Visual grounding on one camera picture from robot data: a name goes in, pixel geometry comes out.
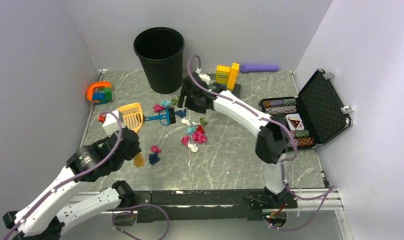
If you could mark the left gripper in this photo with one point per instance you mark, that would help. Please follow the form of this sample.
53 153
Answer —
136 149

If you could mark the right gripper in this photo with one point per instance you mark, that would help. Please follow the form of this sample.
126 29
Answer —
191 107

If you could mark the blue hand brush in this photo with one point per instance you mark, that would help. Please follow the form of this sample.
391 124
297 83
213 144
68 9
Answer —
166 118

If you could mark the orange slotted scoop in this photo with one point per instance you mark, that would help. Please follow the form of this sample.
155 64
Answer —
133 119

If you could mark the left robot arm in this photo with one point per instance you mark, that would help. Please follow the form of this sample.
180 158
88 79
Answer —
48 216

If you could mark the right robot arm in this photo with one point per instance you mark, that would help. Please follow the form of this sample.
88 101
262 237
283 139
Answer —
272 136

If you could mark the large green paper scrap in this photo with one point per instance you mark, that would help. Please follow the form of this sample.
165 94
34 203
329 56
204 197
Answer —
175 101

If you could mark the navy paper scrap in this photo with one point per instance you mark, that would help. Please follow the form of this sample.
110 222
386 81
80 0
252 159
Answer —
181 113

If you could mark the teal paper scrap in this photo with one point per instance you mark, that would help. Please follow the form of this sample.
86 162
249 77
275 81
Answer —
165 103

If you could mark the long white paper scrap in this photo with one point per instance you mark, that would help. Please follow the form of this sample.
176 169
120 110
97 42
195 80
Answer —
186 122

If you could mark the pink paper scrap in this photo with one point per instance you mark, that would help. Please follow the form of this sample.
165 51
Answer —
158 108

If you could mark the pink scrap near front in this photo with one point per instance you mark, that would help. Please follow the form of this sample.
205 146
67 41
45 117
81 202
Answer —
155 149

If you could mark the dark blue front scrap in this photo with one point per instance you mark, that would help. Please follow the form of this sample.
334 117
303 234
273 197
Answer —
153 158

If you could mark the light blue paper scrap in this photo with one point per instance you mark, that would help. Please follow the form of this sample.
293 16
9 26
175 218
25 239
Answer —
190 130

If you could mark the red paper scrap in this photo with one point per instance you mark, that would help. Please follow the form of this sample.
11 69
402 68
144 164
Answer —
200 129

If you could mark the small magenta paper scrap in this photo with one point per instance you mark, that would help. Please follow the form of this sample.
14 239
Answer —
185 140

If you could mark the large magenta paper scrap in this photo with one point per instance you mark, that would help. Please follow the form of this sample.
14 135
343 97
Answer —
199 137

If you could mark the yellow blue brick tower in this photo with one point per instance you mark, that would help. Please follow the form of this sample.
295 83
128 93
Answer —
227 75

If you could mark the black plastic trash bin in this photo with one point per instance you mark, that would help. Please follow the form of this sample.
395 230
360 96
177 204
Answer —
160 51

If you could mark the grey brick baseplate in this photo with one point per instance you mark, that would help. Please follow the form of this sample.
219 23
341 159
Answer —
236 89

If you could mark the orange holder with bricks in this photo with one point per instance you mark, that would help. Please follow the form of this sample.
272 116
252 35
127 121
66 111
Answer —
100 92

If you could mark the black poker chip case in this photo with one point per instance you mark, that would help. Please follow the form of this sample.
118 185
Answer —
315 116

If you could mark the purple cylindrical handle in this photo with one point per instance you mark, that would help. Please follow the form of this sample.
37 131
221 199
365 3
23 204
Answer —
252 68

